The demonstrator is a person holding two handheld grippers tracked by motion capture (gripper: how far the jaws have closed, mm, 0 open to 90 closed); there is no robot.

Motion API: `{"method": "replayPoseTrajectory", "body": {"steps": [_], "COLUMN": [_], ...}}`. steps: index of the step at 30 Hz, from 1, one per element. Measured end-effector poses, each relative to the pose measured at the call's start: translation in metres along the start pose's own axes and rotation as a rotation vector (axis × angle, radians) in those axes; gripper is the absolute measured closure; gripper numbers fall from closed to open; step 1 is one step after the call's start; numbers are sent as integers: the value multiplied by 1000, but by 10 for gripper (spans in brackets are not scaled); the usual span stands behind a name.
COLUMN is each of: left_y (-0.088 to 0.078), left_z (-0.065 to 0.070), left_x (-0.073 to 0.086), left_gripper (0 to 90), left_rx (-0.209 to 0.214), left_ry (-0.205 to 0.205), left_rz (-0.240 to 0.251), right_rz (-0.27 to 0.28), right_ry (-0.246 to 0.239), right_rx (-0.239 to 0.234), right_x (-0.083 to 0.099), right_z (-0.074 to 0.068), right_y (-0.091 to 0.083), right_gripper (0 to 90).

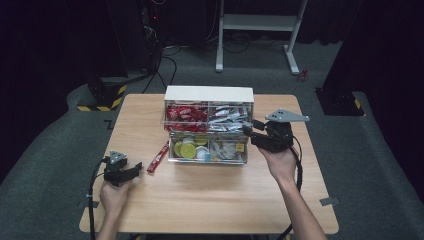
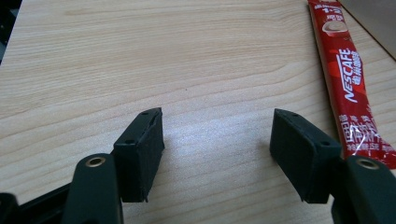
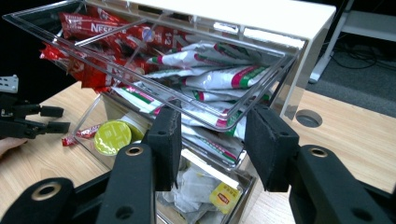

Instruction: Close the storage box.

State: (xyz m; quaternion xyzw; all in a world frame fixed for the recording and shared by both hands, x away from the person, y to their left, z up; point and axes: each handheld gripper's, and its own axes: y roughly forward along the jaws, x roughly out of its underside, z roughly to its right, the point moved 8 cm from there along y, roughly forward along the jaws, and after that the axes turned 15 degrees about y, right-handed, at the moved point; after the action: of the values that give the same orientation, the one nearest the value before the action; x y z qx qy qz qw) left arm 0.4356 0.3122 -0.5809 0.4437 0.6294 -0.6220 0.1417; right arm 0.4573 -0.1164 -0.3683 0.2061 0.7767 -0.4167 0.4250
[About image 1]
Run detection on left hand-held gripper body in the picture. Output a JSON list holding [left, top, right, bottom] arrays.
[[103, 150, 135, 188]]

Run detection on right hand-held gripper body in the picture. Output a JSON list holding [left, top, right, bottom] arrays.
[[250, 108, 311, 154]]

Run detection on red stick packet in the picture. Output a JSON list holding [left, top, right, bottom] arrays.
[[146, 140, 171, 174]]

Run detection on pile of silver packets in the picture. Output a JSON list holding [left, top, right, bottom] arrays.
[[208, 105, 253, 132]]

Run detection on white drawer organizer case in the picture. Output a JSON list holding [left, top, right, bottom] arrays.
[[163, 85, 255, 104]]

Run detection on clear drawer with packets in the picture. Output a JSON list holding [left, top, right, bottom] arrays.
[[161, 100, 255, 134]]

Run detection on person's left hand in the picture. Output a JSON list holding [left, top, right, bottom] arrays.
[[99, 179, 134, 217]]

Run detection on person's right hand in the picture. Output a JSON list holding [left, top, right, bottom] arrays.
[[257, 145, 299, 187]]

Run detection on group of white creamer cups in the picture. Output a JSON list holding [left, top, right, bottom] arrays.
[[195, 139, 238, 162]]

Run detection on grey tape piece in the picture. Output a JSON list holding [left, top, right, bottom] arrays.
[[319, 196, 341, 207], [77, 200, 100, 210]]

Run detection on clear drawer with capsules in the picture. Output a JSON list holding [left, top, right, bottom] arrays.
[[167, 130, 250, 165]]

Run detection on pile of red packets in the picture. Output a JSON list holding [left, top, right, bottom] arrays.
[[165, 104, 210, 132]]

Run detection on black stand base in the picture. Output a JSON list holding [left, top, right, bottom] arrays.
[[314, 87, 365, 117]]

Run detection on black yellow striped base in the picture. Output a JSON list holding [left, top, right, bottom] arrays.
[[77, 77, 129, 113]]

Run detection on white metal stand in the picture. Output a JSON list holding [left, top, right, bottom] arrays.
[[214, 0, 309, 76]]

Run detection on dark equipment rack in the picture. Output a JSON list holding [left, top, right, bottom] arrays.
[[139, 0, 165, 73]]

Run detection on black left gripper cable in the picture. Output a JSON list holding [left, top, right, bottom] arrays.
[[87, 157, 110, 240]]

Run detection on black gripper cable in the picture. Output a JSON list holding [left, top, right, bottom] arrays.
[[87, 157, 110, 240], [275, 134, 305, 240]]

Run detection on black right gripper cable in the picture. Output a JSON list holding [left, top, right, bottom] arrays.
[[275, 134, 305, 240]]

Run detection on black floor cables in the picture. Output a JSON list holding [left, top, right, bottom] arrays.
[[141, 42, 183, 95]]

